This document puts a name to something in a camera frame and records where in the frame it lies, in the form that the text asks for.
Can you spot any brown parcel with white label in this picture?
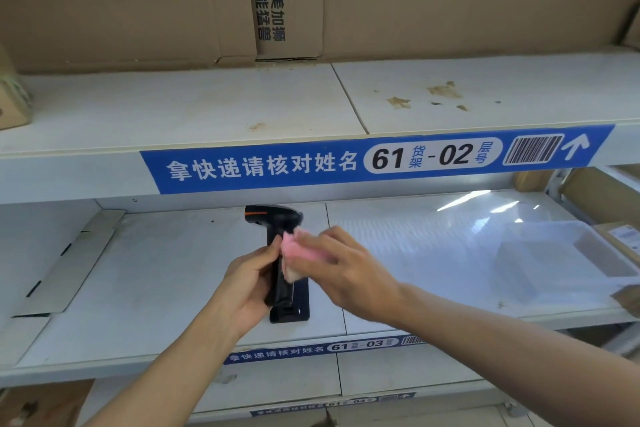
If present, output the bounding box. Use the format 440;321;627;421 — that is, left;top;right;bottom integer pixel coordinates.
592;222;640;270

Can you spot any person's left forearm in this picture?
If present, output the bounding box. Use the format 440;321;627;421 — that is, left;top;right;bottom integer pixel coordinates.
82;314;240;427

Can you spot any brown cardboard parcel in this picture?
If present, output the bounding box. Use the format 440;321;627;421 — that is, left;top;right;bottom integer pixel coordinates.
609;284;640;318

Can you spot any person's right forearm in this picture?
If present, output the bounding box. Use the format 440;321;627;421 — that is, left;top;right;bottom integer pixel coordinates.
397;284;640;427

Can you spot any small blue shelf label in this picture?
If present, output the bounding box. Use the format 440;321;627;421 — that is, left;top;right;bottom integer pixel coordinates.
249;392;417;418
223;335;427;366

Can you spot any white shelf upright post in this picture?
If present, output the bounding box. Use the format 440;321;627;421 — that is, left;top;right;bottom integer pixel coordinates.
544;168;573;203

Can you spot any white metal shelf board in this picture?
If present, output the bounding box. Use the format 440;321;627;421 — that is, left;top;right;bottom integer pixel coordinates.
0;190;640;388
75;343;508;426
0;45;640;206

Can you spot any black handheld barcode scanner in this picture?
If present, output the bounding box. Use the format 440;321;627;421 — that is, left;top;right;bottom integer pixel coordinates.
244;205;305;308

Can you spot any large blue shelf label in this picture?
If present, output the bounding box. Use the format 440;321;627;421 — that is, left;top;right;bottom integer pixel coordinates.
139;124;616;195

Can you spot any wide printed cardboard box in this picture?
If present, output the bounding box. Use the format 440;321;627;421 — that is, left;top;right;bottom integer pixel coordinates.
322;0;640;62

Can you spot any person's right hand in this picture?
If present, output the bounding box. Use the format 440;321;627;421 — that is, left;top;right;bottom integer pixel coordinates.
281;226;417;326

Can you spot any grey metal divider plate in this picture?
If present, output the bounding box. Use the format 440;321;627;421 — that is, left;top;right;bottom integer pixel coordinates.
10;209;127;319

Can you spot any small taped cardboard parcel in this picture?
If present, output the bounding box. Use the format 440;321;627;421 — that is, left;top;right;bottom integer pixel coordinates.
0;45;34;131

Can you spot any pink cleaning cloth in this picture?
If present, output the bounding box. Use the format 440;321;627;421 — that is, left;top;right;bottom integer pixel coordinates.
281;228;335;285

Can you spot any brown cardboard box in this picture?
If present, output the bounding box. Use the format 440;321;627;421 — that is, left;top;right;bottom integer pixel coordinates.
559;165;640;228
0;380;96;427

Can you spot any person's left hand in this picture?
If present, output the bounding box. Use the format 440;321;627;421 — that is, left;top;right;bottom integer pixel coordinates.
212;236;285;340

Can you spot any clear plastic bag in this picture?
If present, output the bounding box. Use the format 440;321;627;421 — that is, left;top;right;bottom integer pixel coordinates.
492;218;640;305

